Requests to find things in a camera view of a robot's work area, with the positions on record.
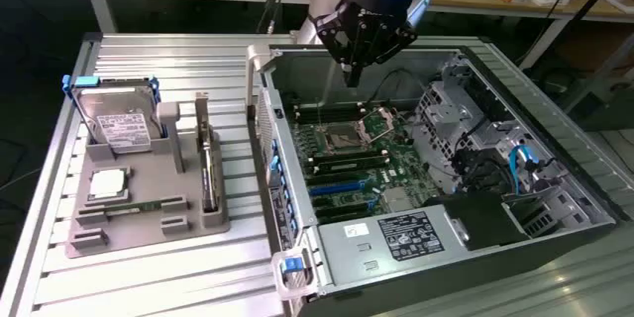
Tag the green graphics card black fan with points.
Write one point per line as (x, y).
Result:
(210, 179)

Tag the black RAM slot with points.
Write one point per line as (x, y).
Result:
(327, 108)

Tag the metal socket cover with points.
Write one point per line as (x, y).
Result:
(379, 122)

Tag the metal disk bay cage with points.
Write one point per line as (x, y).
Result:
(446, 113)

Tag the CPU socket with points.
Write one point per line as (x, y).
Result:
(342, 138)

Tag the green motherboard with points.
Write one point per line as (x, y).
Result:
(396, 150)

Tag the black installed RAM stick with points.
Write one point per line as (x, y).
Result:
(346, 163)

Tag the black tripod pole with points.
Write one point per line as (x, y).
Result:
(589, 1)

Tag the silver chipset heatsink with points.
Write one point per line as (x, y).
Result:
(400, 199)

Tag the black open PC case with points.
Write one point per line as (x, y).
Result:
(545, 153)

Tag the silver hard disk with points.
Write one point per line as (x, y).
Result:
(123, 124)

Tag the hard disk drive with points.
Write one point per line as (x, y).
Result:
(87, 81)

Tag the grey parts rack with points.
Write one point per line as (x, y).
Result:
(154, 183)

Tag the grey power supply unit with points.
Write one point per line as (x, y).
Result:
(346, 257)

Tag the green RAM stick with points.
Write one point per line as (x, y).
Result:
(140, 206)

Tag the silver CPU chip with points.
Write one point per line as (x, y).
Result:
(105, 183)

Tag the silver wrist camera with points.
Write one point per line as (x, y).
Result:
(420, 9)

